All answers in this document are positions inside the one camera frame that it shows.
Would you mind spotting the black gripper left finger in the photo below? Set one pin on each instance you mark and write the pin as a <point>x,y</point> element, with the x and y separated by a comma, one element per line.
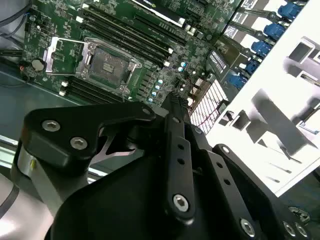
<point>75,115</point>

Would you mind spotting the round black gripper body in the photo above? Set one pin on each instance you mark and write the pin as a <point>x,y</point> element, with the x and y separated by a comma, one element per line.
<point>112,212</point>

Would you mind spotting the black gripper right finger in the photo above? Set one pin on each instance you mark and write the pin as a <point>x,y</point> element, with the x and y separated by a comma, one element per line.
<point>220,175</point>

